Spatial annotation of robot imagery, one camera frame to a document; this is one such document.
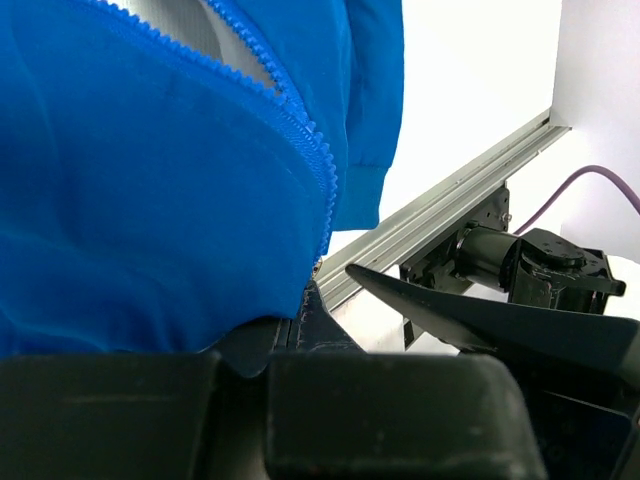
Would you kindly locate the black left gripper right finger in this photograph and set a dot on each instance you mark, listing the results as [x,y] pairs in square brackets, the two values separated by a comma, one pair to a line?
[347,414]

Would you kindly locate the aluminium table front rail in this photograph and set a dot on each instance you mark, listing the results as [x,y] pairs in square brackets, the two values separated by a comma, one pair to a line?
[410,228]

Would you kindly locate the blue white red jacket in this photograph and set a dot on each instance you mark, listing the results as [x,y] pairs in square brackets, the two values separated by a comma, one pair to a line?
[171,170]

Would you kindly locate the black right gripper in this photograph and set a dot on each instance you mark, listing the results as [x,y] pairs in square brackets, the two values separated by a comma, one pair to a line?
[579,372]

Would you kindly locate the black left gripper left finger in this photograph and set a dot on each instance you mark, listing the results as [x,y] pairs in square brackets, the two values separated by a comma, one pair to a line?
[140,416]

